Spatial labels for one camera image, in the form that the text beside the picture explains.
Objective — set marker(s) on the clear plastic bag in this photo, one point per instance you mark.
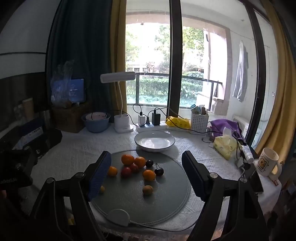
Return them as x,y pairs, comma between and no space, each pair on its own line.
61,81

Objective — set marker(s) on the purple cloth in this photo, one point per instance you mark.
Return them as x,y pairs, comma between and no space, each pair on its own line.
224,126

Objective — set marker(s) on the white round plate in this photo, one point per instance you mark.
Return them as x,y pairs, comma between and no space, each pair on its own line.
154,141

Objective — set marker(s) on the yellow tissue pack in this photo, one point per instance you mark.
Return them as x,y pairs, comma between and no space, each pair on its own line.
225,144

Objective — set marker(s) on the monitor screen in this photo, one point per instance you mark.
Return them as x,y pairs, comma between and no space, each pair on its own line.
78,90

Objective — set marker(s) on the small yellow fruit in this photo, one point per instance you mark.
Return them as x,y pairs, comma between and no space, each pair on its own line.
102,189

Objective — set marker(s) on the wide yellow curtain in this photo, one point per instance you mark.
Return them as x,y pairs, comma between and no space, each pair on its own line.
277,92

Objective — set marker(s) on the hanging grey garment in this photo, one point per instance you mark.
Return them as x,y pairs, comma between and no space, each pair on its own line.
240,71

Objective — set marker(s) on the dark plum on front plate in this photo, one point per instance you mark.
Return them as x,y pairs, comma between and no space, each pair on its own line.
149,163

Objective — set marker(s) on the black balcony railing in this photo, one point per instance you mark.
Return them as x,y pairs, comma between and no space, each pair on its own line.
137,90

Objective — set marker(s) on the narrow yellow curtain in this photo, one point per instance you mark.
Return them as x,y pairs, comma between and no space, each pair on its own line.
118,46

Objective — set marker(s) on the brown wicker box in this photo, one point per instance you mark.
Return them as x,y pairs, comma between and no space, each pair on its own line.
69,118

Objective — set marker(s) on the orange mandarin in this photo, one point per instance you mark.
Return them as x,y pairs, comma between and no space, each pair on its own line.
149,175
112,171
128,159
140,162

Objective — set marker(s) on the black phone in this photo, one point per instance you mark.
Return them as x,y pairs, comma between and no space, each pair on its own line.
256,183

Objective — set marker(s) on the white mug with bear print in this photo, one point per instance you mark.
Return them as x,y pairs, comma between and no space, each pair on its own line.
266,162

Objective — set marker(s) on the grey round glass board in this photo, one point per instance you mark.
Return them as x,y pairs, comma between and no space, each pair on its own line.
161,204

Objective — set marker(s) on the black charger plug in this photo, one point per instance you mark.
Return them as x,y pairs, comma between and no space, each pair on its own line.
155,119

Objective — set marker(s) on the white tube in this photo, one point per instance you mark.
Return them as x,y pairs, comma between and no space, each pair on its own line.
248,154

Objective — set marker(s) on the dark cherry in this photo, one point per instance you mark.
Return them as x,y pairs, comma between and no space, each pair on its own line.
158,171

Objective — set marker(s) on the white desk lamp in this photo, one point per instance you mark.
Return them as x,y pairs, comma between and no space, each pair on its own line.
123,124

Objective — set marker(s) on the brown kiwi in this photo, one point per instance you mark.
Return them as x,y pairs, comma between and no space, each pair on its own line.
147,190

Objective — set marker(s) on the white tablecloth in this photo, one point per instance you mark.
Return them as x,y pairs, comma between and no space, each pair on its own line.
81,143

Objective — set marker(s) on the dark green curtain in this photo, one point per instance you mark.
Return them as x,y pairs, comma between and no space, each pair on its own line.
81,46

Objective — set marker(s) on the red tomato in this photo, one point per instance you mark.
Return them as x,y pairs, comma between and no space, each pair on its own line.
125,173
134,168

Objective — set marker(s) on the white perforated basket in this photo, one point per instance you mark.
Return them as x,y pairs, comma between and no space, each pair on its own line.
198,124

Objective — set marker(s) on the pink bowl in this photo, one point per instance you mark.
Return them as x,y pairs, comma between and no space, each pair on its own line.
96,116

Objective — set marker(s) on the yellow plastic bag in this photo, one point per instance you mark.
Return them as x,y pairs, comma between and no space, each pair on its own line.
178,122

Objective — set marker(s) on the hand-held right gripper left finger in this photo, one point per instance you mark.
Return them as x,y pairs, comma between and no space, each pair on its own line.
99,177

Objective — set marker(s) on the brown container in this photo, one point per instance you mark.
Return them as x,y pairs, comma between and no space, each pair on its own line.
203,110

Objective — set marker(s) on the white charger plug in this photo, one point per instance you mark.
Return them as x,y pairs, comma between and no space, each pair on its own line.
141,120

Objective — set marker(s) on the dark window post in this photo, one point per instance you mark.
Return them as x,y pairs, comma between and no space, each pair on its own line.
175,58

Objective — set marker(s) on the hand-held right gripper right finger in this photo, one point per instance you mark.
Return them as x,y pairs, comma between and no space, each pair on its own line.
195,178

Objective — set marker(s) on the blue box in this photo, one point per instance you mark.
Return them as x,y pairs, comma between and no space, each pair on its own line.
30,134

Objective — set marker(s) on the white power strip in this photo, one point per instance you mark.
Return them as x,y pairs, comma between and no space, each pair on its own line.
159,126

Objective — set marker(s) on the blue plastic basin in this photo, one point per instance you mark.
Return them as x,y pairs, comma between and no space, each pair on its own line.
96,127

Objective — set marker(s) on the white appliance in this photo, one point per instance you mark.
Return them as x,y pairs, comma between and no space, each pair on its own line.
241,124

